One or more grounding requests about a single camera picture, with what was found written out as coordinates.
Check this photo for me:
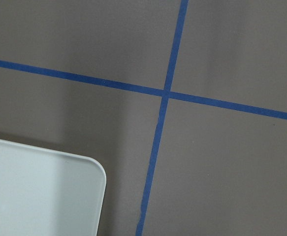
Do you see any cream plastic tray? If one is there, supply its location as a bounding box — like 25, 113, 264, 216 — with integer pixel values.
0, 139, 106, 236

